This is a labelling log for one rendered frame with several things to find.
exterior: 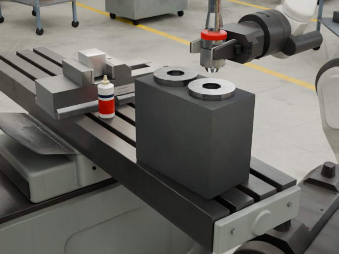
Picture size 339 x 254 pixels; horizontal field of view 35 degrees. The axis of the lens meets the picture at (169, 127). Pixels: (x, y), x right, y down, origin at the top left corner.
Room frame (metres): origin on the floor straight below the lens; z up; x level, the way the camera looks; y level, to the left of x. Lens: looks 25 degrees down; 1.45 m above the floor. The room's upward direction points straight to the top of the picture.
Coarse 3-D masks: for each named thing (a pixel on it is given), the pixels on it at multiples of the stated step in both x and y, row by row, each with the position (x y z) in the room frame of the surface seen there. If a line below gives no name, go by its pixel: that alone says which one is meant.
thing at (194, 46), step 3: (198, 39) 0.95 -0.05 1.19; (192, 42) 0.94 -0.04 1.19; (195, 42) 0.94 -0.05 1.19; (198, 42) 0.95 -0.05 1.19; (192, 45) 0.94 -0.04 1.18; (195, 45) 0.94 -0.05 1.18; (198, 45) 0.95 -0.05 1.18; (192, 48) 0.94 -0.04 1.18; (195, 48) 0.94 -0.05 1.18; (198, 48) 0.95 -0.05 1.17; (192, 51) 0.94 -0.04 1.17; (195, 51) 0.94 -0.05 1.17; (198, 51) 0.95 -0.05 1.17
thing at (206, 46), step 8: (200, 40) 0.94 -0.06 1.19; (208, 40) 0.92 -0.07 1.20; (224, 40) 0.93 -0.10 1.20; (200, 48) 0.94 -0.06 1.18; (208, 48) 0.92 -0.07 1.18; (200, 56) 0.94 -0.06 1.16; (208, 56) 0.92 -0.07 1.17; (200, 64) 0.93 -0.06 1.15; (208, 64) 0.92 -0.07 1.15; (216, 64) 0.92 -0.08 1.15; (224, 64) 0.93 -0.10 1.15
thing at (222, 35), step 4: (204, 32) 0.93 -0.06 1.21; (208, 32) 0.93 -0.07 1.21; (220, 32) 0.94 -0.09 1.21; (224, 32) 0.94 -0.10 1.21; (204, 36) 0.92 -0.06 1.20; (208, 36) 0.92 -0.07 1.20; (212, 36) 0.92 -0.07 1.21; (216, 36) 0.92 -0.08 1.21; (220, 36) 0.92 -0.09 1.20; (224, 36) 0.93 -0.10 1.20; (212, 40) 0.92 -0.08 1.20; (216, 40) 0.92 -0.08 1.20
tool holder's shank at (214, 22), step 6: (210, 0) 0.93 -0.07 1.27; (216, 0) 0.93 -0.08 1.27; (210, 6) 0.93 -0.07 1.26; (216, 6) 0.93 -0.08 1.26; (210, 12) 0.93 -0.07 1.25; (216, 12) 0.93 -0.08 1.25; (210, 18) 0.93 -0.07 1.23; (216, 18) 0.93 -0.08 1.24; (210, 24) 0.93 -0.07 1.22; (216, 24) 0.93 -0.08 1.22; (222, 24) 0.94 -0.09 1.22; (210, 30) 0.93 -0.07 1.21; (216, 30) 0.93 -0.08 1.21
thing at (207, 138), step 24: (168, 72) 1.03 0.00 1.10; (192, 72) 1.02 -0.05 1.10; (144, 96) 0.99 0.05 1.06; (168, 96) 0.94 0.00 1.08; (192, 96) 0.92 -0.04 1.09; (216, 96) 0.90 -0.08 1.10; (240, 96) 0.92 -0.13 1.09; (144, 120) 0.99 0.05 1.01; (168, 120) 0.94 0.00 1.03; (192, 120) 0.89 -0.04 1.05; (216, 120) 0.86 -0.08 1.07; (240, 120) 0.91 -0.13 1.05; (144, 144) 1.00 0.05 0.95; (168, 144) 0.94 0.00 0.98; (192, 144) 0.89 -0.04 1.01; (216, 144) 0.87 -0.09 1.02; (240, 144) 0.91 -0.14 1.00; (168, 168) 0.94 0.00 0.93; (192, 168) 0.89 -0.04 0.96; (216, 168) 0.87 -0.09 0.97; (240, 168) 0.91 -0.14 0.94; (216, 192) 0.87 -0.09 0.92
